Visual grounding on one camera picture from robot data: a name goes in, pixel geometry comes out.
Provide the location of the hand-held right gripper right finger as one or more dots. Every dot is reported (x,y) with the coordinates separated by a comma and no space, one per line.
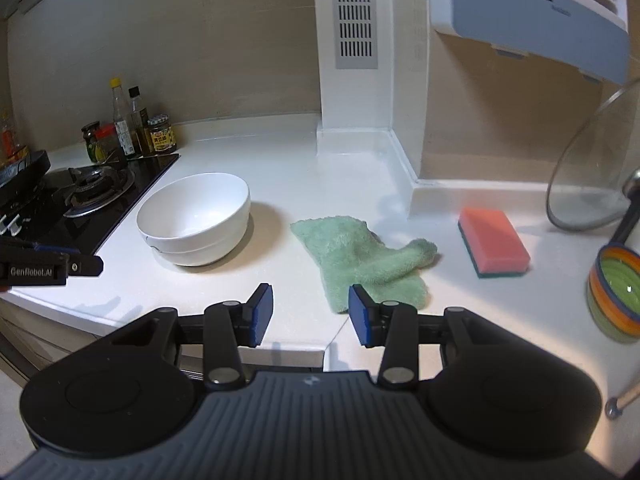
(357,315)

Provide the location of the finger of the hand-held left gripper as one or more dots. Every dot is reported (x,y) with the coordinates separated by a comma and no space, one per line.
(55,249)
(85,265)

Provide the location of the clear bottle yellow cap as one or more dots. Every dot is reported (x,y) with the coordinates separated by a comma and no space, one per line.
(121,125)

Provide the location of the green cloth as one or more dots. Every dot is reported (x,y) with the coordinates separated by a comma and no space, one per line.
(350,260)

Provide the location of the blue white wall appliance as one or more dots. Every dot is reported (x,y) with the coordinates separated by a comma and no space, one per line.
(525,15)

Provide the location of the pink sponge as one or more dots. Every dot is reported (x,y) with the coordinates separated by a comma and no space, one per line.
(492,235)

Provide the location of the white bowl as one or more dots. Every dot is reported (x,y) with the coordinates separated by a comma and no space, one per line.
(200,210)

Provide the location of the dark oil bottle black cap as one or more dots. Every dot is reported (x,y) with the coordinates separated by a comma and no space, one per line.
(140,130)

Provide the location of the black glass gas stove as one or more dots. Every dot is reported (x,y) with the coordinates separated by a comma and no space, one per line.
(115,200)

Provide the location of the yellow label jar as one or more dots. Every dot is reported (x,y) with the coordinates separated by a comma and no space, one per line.
(162,137)

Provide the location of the black pan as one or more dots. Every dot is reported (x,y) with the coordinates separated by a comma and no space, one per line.
(25,167)

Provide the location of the red lid jar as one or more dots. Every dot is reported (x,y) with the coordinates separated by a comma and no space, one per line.
(109,145)

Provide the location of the striped colourful bowl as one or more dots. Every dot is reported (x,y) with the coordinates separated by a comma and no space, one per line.
(615,310)

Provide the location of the green jar dark lid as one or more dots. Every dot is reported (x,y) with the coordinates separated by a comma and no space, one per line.
(90,145)

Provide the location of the metal stove burner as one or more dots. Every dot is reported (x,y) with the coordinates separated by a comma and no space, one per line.
(97,187)

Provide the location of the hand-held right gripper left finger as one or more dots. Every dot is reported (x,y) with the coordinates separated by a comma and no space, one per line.
(264,315)

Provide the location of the grey vent grille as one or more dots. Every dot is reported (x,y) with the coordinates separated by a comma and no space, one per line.
(356,15)

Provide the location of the orange red bottle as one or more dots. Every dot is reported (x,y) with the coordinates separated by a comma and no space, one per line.
(9,140)

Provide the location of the glass pot lid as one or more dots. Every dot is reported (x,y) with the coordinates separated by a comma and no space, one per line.
(590,185)

